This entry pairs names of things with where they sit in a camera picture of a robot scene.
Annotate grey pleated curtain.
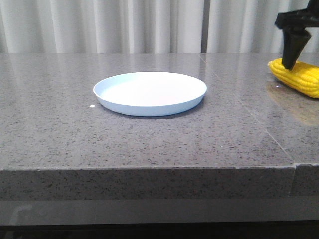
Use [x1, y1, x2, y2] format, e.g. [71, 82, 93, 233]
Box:
[0, 0, 308, 53]

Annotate yellow toy corn cob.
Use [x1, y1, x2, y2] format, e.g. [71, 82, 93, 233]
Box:
[268, 58, 319, 98]

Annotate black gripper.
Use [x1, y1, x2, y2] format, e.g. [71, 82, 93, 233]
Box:
[275, 0, 319, 70]

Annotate light blue round plate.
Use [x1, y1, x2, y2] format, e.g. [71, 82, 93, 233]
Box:
[93, 72, 207, 117]

